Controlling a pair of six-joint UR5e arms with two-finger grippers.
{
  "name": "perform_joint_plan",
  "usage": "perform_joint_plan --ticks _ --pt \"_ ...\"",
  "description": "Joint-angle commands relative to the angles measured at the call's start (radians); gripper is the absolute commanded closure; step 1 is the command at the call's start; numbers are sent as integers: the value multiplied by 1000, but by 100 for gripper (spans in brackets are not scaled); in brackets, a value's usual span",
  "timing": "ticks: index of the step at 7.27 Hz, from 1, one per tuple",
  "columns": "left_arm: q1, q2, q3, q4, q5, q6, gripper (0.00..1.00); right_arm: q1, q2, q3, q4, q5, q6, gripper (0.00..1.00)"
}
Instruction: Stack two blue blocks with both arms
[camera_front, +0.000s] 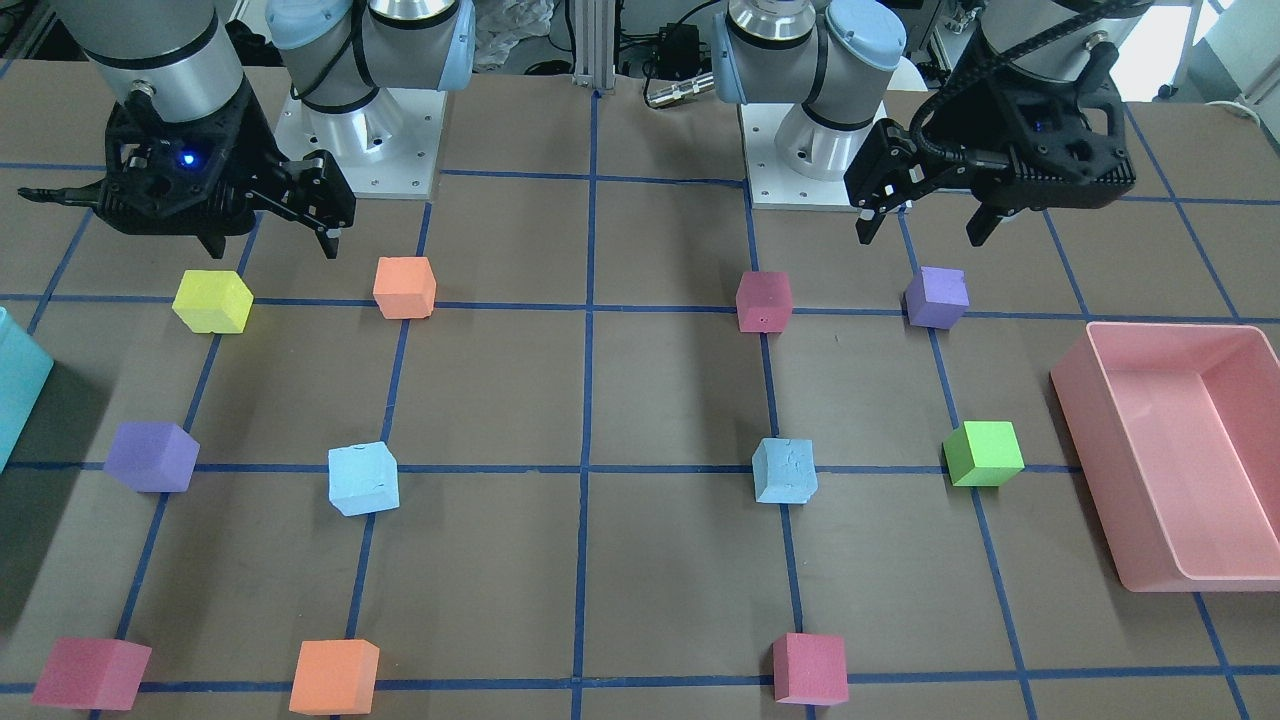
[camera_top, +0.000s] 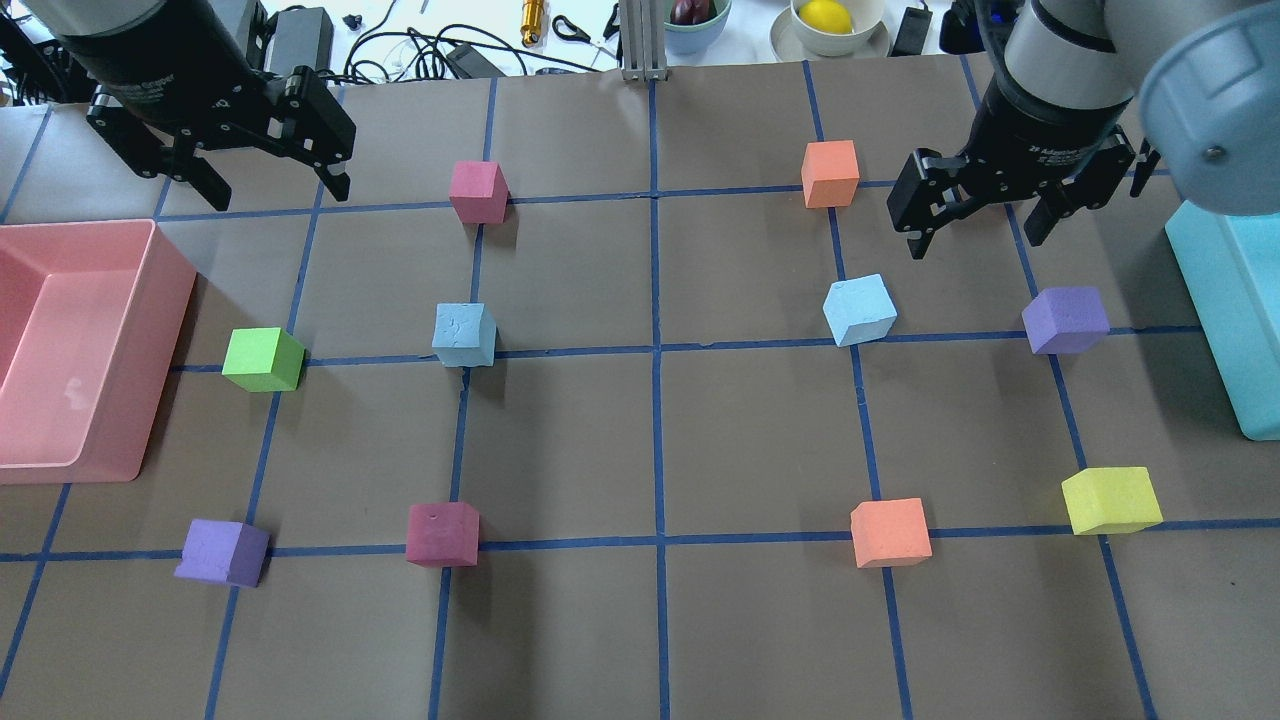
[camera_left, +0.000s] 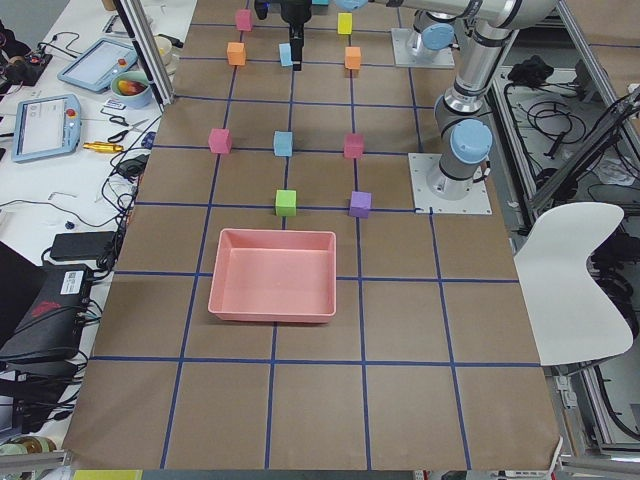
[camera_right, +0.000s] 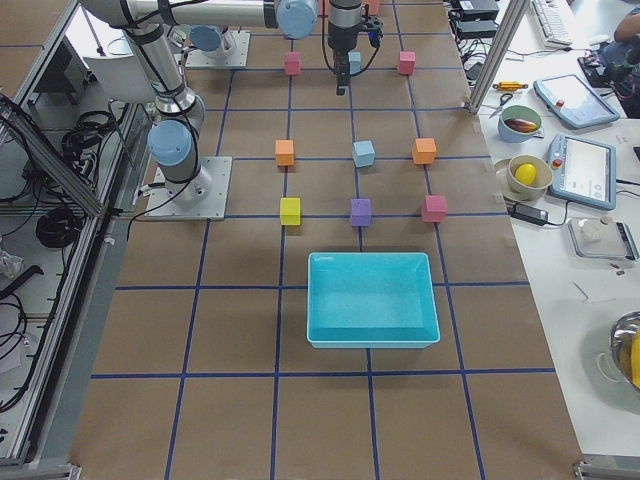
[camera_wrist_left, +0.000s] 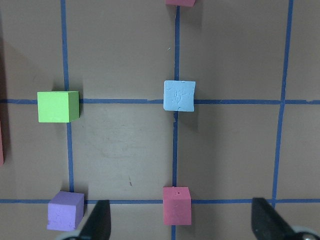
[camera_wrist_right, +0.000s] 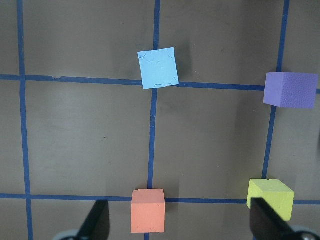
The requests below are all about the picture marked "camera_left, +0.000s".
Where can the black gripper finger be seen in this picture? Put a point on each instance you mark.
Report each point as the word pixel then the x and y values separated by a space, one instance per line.
pixel 296 42

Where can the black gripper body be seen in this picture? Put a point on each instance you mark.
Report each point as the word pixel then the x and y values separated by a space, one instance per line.
pixel 295 12

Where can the light blue foam block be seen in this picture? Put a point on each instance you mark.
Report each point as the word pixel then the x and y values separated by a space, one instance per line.
pixel 285 55

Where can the orange block near arm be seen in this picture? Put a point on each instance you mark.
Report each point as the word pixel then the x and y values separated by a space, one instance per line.
pixel 353 58

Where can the pink block near arm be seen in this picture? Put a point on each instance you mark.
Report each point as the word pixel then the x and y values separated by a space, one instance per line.
pixel 353 146

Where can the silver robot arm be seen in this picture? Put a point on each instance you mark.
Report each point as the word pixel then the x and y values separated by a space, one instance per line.
pixel 496 23
pixel 433 31

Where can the yellow foam block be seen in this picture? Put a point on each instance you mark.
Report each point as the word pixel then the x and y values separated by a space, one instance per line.
pixel 344 23

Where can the pink block far corner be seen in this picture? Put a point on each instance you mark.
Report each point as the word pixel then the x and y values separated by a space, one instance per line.
pixel 243 20

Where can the orange block far side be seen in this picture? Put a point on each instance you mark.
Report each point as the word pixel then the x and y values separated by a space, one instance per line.
pixel 236 53

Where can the white mug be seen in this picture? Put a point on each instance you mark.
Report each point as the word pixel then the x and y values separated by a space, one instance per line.
pixel 166 46

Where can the pink block middle row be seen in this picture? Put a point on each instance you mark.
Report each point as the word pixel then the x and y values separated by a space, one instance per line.
pixel 220 141

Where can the green foam block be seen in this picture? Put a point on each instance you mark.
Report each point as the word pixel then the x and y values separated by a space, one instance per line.
pixel 286 203

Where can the light blue bowl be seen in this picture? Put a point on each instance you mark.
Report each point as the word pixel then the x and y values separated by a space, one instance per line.
pixel 132 89

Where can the purple foam block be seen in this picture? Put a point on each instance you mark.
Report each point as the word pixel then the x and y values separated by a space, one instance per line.
pixel 360 204

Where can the blue teach pendant far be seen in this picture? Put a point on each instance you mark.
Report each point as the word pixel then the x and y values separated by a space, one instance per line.
pixel 95 69

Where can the blue teach pendant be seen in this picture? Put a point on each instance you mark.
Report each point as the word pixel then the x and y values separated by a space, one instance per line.
pixel 95 69
pixel 47 127

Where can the black scissors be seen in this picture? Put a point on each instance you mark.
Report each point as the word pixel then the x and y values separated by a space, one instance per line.
pixel 126 128

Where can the brass cylinder tool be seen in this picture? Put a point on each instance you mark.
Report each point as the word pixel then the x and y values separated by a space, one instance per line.
pixel 103 147

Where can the pink plastic tray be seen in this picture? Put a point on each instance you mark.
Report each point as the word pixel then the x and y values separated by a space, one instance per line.
pixel 274 276

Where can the blue teach pendant near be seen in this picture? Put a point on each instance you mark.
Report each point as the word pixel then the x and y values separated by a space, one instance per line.
pixel 47 127

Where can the black power adapter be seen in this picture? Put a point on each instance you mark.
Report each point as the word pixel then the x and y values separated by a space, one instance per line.
pixel 81 246

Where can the white chair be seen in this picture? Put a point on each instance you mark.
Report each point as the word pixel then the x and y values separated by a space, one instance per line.
pixel 572 318

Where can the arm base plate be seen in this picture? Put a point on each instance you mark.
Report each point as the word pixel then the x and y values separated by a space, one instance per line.
pixel 435 193
pixel 410 52

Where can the aluminium frame post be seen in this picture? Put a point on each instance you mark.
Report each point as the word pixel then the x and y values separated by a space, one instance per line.
pixel 139 32

